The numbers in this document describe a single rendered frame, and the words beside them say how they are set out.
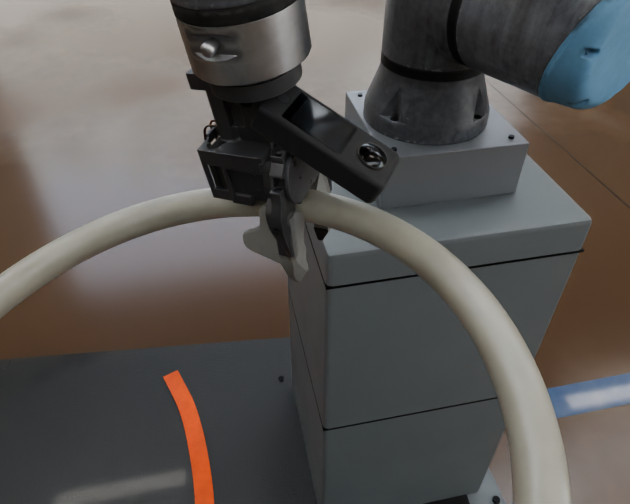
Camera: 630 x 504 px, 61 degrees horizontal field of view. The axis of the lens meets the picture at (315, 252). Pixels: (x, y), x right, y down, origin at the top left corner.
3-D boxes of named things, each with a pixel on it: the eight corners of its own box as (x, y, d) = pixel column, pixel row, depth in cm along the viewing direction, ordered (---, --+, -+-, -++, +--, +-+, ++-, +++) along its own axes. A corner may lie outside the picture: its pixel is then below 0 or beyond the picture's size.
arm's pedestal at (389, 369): (272, 377, 158) (250, 111, 103) (431, 350, 166) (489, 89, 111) (304, 555, 121) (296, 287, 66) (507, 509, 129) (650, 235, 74)
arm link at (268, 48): (323, -27, 38) (261, 35, 32) (331, 40, 41) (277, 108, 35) (215, -28, 41) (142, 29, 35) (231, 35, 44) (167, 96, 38)
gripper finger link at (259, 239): (257, 269, 54) (247, 188, 49) (310, 282, 52) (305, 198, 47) (242, 287, 52) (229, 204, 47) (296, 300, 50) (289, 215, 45)
